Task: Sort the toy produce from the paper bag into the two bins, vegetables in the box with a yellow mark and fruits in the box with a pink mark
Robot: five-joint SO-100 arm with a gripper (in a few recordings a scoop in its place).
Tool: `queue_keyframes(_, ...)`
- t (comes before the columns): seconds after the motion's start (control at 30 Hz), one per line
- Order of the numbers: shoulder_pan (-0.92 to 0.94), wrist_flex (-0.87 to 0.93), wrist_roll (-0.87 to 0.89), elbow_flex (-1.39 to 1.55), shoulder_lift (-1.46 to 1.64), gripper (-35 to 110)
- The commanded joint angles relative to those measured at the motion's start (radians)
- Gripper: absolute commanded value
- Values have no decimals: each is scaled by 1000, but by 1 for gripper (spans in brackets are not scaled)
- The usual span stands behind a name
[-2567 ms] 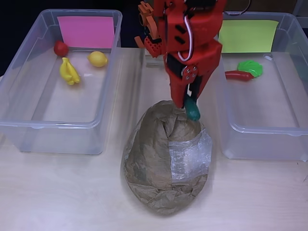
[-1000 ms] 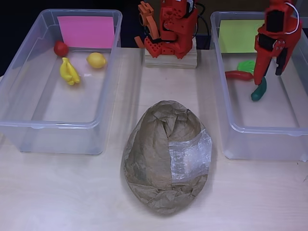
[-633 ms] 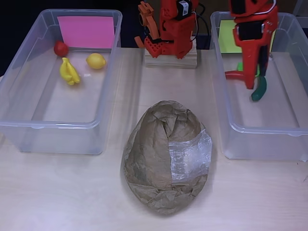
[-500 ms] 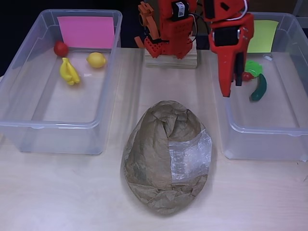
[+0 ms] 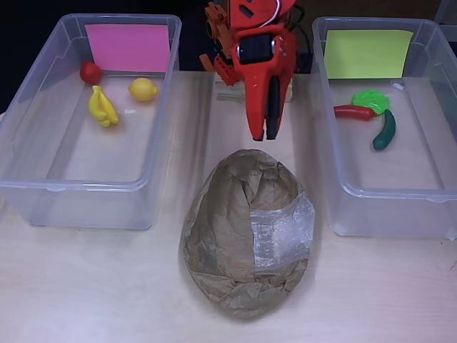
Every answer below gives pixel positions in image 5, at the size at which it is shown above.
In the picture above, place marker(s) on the green toy lettuce leaf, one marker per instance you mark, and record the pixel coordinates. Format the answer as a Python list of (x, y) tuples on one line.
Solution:
[(373, 100)]

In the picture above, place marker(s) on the pink paper note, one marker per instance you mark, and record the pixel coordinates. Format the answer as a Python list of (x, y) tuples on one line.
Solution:
[(128, 48)]

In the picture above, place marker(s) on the red toy strawberry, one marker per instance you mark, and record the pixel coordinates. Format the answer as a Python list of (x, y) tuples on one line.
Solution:
[(90, 71)]

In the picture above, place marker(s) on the orange printed clamp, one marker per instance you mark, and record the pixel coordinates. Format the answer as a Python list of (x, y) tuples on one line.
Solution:
[(214, 21)]

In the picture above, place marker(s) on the yellow paper note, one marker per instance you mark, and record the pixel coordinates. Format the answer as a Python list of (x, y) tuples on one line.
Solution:
[(367, 53)]

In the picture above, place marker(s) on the green toy cucumber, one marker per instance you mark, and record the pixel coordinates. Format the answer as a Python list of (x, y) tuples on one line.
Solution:
[(386, 130)]

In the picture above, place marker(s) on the yellow toy lemon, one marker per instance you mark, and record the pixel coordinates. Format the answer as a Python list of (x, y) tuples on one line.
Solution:
[(143, 90)]

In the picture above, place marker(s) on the clear plastic bin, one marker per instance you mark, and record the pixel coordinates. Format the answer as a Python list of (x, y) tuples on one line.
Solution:
[(89, 160), (389, 171)]

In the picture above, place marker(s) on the yellow toy banana bunch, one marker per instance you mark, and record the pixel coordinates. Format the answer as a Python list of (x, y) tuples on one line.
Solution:
[(101, 107)]

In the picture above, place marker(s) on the crumpled brown paper bag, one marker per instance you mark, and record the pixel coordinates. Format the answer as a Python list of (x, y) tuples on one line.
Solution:
[(228, 232)]

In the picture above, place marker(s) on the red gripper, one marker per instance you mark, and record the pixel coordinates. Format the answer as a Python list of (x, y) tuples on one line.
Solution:
[(258, 73)]

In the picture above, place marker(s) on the red toy chili pepper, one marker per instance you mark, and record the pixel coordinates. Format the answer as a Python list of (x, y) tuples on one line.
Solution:
[(353, 112)]

